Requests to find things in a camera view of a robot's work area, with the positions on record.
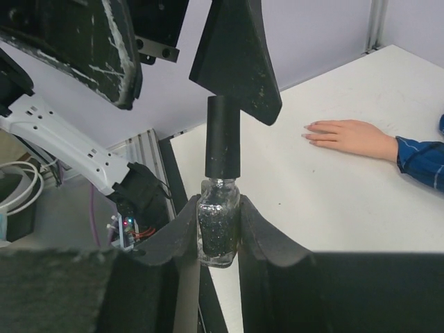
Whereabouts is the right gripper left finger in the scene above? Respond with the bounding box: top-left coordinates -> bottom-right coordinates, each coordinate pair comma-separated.
1,196 -> 198,332

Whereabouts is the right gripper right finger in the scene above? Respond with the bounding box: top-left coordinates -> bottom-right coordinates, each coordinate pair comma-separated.
238,196 -> 443,332

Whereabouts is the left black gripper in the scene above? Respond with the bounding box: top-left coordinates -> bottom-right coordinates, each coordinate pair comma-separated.
1,0 -> 282,126

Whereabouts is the glitter nail polish bottle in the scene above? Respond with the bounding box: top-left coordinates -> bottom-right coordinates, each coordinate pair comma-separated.
196,178 -> 240,268

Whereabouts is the black nail polish cap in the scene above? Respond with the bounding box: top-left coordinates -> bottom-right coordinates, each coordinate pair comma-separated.
205,96 -> 241,179

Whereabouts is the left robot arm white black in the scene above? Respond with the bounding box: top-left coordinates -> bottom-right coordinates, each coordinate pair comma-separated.
1,1 -> 282,230

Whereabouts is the mannequin hand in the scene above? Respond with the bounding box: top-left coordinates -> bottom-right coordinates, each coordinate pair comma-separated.
302,120 -> 398,163

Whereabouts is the blue plaid shirt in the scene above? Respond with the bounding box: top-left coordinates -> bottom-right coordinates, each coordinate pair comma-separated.
396,136 -> 443,192

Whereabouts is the aluminium rail front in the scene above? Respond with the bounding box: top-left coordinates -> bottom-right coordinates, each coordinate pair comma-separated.
106,129 -> 175,230

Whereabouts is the white coiled cable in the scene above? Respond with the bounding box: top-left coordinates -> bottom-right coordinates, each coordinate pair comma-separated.
0,161 -> 45,216

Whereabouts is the left aluminium frame post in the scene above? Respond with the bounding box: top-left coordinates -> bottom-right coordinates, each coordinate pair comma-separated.
364,0 -> 389,54

